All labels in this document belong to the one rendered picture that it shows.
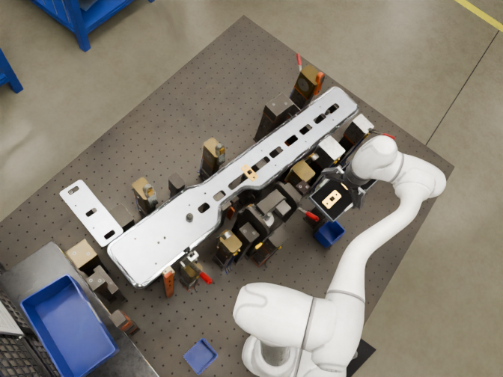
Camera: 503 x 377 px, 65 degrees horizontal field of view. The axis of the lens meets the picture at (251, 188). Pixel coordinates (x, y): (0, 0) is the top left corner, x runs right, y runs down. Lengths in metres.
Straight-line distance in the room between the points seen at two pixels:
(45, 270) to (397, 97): 3.02
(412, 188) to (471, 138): 2.62
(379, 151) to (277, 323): 0.59
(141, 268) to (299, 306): 0.77
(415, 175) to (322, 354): 0.61
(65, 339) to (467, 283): 2.66
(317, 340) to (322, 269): 1.04
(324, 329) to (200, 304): 0.96
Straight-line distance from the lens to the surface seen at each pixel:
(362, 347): 1.79
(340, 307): 1.04
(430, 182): 1.33
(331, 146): 1.80
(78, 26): 3.25
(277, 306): 1.01
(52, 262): 1.63
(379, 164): 1.26
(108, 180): 2.06
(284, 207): 1.55
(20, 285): 1.65
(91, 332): 1.56
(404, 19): 4.41
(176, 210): 1.66
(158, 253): 1.61
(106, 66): 3.34
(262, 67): 2.49
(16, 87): 3.27
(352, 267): 1.10
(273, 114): 1.91
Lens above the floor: 2.57
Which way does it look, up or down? 65 degrees down
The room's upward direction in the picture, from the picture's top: 25 degrees clockwise
